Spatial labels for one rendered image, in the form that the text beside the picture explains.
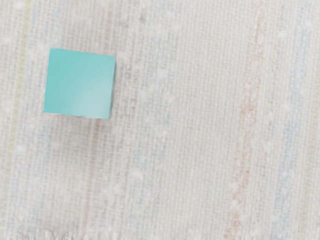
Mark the turquoise block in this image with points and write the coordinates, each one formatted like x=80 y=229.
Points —
x=77 y=83

